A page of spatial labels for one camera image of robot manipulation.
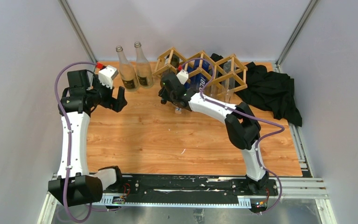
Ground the wooden wine rack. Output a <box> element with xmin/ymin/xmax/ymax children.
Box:
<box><xmin>152</xmin><ymin>47</ymin><xmax>248</xmax><ymax>92</ymax></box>

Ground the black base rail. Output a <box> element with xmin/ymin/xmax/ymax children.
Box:
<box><xmin>103</xmin><ymin>174</ymin><xmax>279</xmax><ymax>208</ymax></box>

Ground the dark green wine bottle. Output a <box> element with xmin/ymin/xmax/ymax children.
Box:
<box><xmin>159</xmin><ymin>56</ymin><xmax>180</xmax><ymax>104</ymax></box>

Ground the clear square glass bottle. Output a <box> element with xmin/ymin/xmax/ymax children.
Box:
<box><xmin>209</xmin><ymin>60</ymin><xmax>236</xmax><ymax>103</ymax></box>

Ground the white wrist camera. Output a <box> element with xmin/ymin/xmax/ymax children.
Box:
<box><xmin>176</xmin><ymin>69</ymin><xmax>189</xmax><ymax>85</ymax></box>
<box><xmin>98</xmin><ymin>66</ymin><xmax>118</xmax><ymax>89</ymax></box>

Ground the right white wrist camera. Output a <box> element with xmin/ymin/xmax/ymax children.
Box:
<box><xmin>176</xmin><ymin>69</ymin><xmax>189</xmax><ymax>85</ymax></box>

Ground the black cloth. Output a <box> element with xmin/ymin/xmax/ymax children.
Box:
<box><xmin>211</xmin><ymin>53</ymin><xmax>303</xmax><ymax>127</ymax></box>

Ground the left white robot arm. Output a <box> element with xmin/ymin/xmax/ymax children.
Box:
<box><xmin>48</xmin><ymin>66</ymin><xmax>127</xmax><ymax>207</ymax></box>

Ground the blue square glass bottle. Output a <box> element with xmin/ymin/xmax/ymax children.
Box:
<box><xmin>177</xmin><ymin>66</ymin><xmax>199</xmax><ymax>112</ymax></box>

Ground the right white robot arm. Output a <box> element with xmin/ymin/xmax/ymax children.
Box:
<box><xmin>108</xmin><ymin>72</ymin><xmax>269</xmax><ymax>195</ymax></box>

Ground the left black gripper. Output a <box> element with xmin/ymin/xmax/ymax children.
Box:
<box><xmin>86</xmin><ymin>75</ymin><xmax>127</xmax><ymax>112</ymax></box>

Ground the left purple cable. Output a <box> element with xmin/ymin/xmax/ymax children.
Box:
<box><xmin>54</xmin><ymin>61</ymin><xmax>105</xmax><ymax>224</ymax></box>

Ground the purple cable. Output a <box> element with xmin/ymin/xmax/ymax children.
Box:
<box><xmin>179</xmin><ymin>57</ymin><xmax>286</xmax><ymax>214</ymax></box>
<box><xmin>54</xmin><ymin>61</ymin><xmax>105</xmax><ymax>224</ymax></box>

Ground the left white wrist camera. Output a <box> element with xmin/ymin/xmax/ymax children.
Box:
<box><xmin>98</xmin><ymin>66</ymin><xmax>118</xmax><ymax>89</ymax></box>

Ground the clear wine bottle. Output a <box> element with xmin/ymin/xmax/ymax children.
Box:
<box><xmin>116</xmin><ymin>45</ymin><xmax>139</xmax><ymax>92</ymax></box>
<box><xmin>134</xmin><ymin>42</ymin><xmax>154</xmax><ymax>88</ymax></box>

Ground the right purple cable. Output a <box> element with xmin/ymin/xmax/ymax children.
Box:
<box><xmin>179</xmin><ymin>57</ymin><xmax>286</xmax><ymax>214</ymax></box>

